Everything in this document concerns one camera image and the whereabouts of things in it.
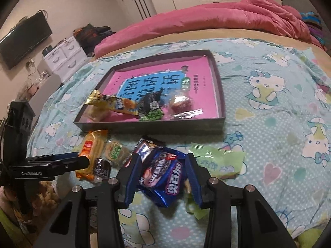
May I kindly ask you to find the small dark brown candy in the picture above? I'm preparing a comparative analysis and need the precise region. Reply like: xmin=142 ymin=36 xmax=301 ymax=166
xmin=93 ymin=158 xmax=112 ymax=183

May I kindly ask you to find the orange cake bar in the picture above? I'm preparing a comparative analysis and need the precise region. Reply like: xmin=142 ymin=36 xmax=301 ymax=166
xmin=75 ymin=130 xmax=108 ymax=182

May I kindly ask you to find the round biscuit green label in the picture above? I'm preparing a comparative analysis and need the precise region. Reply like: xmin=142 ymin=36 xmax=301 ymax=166
xmin=104 ymin=140 xmax=131 ymax=168

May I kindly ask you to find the clear-wrapped crumbly pastry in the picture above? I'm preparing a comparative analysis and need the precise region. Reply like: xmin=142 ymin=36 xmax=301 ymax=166
xmin=85 ymin=106 xmax=110 ymax=122

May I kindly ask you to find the green yellow snack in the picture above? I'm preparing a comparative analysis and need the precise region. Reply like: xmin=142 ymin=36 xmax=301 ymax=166
xmin=184 ymin=142 xmax=247 ymax=220

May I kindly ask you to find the blue Oreo packet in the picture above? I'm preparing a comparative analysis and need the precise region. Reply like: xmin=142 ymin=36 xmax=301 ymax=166
xmin=137 ymin=147 xmax=187 ymax=208

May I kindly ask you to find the snickers chocolate bar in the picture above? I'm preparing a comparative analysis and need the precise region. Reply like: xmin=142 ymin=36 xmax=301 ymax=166
xmin=124 ymin=135 xmax=166 ymax=167

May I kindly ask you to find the yellow snack packet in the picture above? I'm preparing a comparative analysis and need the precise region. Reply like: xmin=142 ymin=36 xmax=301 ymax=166
xmin=85 ymin=90 xmax=138 ymax=116

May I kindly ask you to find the black green-pea snack packet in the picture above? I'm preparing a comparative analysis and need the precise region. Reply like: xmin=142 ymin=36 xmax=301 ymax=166
xmin=137 ymin=88 xmax=164 ymax=121

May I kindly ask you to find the clear-wrapped red candy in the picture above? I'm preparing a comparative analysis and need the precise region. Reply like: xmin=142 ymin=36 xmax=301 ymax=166
xmin=168 ymin=90 xmax=204 ymax=119

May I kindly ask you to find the tan plush fabric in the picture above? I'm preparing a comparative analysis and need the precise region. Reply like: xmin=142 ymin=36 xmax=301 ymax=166
xmin=1 ymin=181 xmax=61 ymax=229

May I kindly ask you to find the white drawer chest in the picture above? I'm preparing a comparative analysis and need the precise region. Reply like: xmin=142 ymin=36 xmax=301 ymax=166
xmin=37 ymin=36 xmax=90 ymax=83

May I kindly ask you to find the dark clothes pile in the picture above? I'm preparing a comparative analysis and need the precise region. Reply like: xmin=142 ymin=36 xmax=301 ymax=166
xmin=73 ymin=24 xmax=115 ymax=57

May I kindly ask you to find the Hello Kitty blue quilt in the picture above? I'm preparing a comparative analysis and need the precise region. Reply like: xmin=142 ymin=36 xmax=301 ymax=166
xmin=28 ymin=38 xmax=330 ymax=247

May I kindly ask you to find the dark shallow box tray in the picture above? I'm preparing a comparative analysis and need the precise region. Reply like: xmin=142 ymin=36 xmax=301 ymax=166
xmin=74 ymin=50 xmax=225 ymax=135

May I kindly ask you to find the pink Chinese workbook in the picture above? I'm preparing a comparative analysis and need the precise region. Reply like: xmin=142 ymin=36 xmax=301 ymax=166
xmin=96 ymin=50 xmax=225 ymax=120

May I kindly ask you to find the striped colourful cloth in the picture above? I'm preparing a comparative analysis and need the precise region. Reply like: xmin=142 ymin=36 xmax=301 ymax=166
xmin=300 ymin=11 xmax=325 ymax=47

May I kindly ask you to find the pink blanket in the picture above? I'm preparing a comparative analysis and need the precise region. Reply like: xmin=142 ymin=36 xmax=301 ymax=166
xmin=94 ymin=0 xmax=321 ymax=58

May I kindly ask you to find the grey quilted headboard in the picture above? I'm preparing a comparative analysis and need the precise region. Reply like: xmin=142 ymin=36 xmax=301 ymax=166
xmin=281 ymin=0 xmax=330 ymax=55

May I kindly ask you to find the wall-mounted black television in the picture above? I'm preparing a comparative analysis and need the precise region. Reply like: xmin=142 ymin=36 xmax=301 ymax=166
xmin=1 ymin=12 xmax=52 ymax=69

